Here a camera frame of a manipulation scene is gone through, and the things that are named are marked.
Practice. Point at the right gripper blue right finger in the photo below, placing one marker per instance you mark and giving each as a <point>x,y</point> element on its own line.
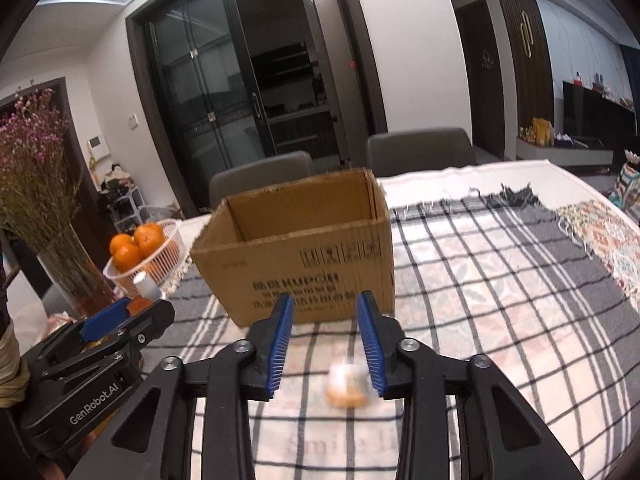
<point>501,435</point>

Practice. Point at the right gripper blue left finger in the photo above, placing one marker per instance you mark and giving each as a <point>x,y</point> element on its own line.
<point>151,435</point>

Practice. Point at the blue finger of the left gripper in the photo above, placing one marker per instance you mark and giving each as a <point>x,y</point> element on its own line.
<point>106,321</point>
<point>135,324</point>

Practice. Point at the brown oval case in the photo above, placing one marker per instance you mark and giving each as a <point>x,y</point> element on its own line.
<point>138,305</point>

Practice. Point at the cream jar orange lid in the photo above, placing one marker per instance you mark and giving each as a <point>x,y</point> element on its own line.
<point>347,385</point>

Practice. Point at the glass vase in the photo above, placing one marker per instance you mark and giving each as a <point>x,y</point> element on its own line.
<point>74,274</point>

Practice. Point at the orange fruit front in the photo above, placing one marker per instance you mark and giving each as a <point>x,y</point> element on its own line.
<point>126,257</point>

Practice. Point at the orange fruit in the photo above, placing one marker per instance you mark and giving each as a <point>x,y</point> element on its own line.
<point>119,240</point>
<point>148,238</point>
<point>126,257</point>

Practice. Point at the orange fruit left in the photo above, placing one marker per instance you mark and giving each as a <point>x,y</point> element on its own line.
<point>119,240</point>

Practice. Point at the white fruit basket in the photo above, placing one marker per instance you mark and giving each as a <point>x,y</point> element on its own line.
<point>162,263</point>

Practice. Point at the orange fruit right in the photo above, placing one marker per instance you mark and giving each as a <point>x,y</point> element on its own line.
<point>148,238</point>

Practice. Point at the white shoe rack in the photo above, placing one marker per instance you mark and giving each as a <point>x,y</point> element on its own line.
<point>126,209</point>

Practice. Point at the dried purple flowers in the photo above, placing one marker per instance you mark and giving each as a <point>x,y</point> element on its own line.
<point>38,188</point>

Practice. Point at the grey plaid tablecloth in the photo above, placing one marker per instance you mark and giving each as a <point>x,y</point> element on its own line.
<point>488,274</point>

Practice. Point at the patterned floral mat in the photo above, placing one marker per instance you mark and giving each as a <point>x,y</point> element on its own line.
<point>607,236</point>

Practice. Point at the brown cardboard box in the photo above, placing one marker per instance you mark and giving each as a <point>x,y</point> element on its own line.
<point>322,240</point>

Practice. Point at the left grey chair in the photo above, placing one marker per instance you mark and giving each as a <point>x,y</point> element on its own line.
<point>265,172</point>

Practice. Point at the grey chair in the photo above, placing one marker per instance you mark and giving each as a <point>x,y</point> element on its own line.
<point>396,153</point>
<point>265,172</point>

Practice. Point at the white tv cabinet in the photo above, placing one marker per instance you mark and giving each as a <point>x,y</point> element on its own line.
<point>564,157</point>

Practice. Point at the right grey chair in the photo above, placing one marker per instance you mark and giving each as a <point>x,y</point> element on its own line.
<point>396,153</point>

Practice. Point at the black television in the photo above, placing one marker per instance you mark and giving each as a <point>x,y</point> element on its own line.
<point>589,115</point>

